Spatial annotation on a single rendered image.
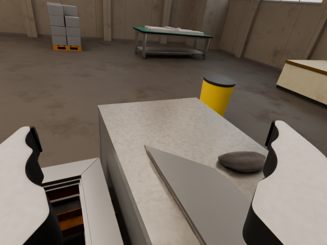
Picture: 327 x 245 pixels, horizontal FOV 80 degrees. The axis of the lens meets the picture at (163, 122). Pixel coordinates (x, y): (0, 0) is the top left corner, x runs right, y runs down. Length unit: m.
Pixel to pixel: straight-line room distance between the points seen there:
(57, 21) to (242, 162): 6.59
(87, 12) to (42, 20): 1.64
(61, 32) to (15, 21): 2.52
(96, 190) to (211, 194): 0.46
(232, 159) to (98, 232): 0.51
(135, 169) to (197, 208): 0.23
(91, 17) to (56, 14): 2.53
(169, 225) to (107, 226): 0.27
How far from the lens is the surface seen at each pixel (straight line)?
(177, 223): 0.56
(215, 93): 2.82
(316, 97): 5.85
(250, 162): 0.78
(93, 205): 0.81
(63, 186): 0.94
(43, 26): 9.14
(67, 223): 1.02
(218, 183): 0.65
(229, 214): 0.59
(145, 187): 0.62
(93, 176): 0.91
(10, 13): 9.16
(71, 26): 6.96
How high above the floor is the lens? 1.51
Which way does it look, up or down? 30 degrees down
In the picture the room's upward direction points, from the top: 8 degrees clockwise
